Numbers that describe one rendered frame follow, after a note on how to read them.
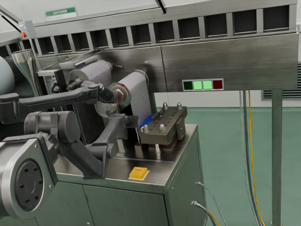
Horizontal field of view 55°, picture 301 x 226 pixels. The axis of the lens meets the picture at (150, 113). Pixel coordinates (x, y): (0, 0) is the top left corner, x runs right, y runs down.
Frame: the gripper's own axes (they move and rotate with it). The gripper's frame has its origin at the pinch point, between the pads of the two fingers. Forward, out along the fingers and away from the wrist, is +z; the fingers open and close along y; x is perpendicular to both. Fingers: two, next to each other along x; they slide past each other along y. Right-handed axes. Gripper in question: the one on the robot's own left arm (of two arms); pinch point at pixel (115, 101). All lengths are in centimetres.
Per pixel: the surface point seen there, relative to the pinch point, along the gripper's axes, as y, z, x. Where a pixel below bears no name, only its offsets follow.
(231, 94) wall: 39, 266, 103
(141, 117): 9.0, 19.0, -2.9
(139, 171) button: 20.1, 3.3, -34.9
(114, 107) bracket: -1.2, 3.2, -2.8
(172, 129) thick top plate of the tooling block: 29.1, 19.5, -8.3
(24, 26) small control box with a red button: -57, -21, 35
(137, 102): 8.0, 11.4, 3.5
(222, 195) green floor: 51, 137, -38
